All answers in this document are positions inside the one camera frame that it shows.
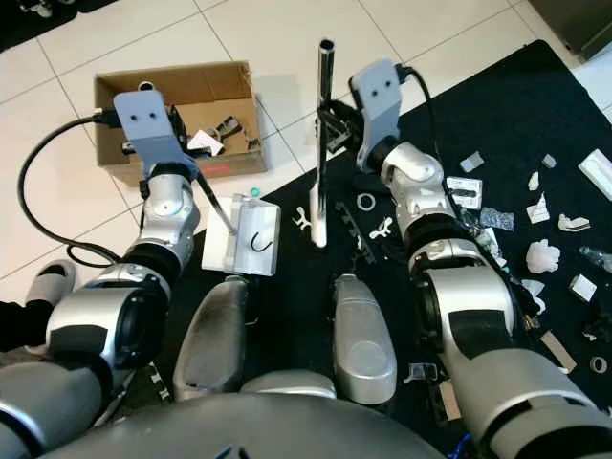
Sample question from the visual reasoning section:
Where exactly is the black rounded floor rug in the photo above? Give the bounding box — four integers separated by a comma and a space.
115, 38, 612, 450

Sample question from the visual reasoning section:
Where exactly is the white paper sheet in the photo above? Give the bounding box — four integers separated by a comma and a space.
187, 129, 224, 157

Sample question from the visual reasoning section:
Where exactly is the black grey hand tool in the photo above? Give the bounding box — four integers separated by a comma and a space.
214, 117, 248, 146

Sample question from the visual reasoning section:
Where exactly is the open brown cardboard box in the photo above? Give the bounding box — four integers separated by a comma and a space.
94, 62, 267, 187

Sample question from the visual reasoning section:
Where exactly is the black toothed strip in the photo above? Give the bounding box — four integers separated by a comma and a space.
344, 206, 374, 264

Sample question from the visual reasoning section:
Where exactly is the small grey-white piece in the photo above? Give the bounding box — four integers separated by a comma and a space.
459, 151, 485, 174

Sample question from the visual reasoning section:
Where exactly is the white blister pack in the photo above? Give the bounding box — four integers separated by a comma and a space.
447, 176, 485, 210

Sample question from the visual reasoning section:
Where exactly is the dark fuzzy carpet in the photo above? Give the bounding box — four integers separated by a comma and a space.
0, 0, 116, 51

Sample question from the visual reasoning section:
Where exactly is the crumpled silver foil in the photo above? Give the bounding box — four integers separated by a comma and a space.
467, 205, 519, 237

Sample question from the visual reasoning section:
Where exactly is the grey slipper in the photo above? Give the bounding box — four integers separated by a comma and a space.
24, 260, 76, 309

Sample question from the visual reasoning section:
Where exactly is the silver robot left leg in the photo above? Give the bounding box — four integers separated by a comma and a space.
172, 277, 250, 401

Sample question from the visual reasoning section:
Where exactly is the silver robot leg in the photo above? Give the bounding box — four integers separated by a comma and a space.
333, 274, 398, 407
172, 277, 250, 401

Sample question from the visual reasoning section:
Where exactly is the silver caster wheel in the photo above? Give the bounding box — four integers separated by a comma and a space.
22, 0, 58, 18

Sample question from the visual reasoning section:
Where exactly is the white paper scrap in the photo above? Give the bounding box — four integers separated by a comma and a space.
526, 194, 551, 226

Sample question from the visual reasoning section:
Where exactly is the silver robot right leg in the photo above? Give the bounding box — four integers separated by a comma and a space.
333, 274, 398, 407

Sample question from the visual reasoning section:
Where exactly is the crumpled white paper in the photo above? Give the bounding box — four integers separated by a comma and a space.
526, 241, 562, 275

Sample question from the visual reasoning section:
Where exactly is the white curved plastic piece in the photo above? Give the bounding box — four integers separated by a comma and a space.
558, 213, 592, 233

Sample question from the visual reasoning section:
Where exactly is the dark grey cabinet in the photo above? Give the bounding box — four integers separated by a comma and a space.
526, 0, 612, 60

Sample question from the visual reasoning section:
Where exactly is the person dark clothed foot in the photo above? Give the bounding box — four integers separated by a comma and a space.
0, 301, 49, 353

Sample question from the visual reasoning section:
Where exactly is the white flat packet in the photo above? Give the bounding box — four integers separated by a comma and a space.
579, 148, 612, 202

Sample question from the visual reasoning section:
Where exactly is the clear plastic bottle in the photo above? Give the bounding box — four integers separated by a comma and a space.
579, 246, 612, 274

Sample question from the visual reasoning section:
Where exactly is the small white box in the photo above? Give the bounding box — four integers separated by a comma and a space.
569, 274, 599, 303

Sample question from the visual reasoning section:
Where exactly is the grey robot torso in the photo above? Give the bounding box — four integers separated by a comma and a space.
153, 371, 450, 459

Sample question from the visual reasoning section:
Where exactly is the brown cardboard strip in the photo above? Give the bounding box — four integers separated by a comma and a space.
539, 331, 579, 375

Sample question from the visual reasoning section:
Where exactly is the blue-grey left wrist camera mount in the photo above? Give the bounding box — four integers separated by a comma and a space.
112, 84, 183, 178

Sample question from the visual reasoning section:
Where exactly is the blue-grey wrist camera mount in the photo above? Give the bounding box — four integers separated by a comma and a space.
112, 84, 183, 178
349, 59, 404, 173

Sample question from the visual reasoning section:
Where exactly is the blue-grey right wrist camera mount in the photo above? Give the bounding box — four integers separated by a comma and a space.
349, 59, 404, 173

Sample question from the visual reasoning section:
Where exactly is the black flat strap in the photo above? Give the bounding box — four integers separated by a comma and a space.
335, 170, 388, 199

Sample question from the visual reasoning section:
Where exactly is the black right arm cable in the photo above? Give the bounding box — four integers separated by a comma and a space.
400, 65, 438, 146

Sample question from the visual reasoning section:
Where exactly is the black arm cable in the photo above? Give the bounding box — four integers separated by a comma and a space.
400, 65, 438, 146
15, 110, 120, 269

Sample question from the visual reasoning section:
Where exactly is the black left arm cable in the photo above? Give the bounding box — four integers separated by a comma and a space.
15, 110, 120, 269

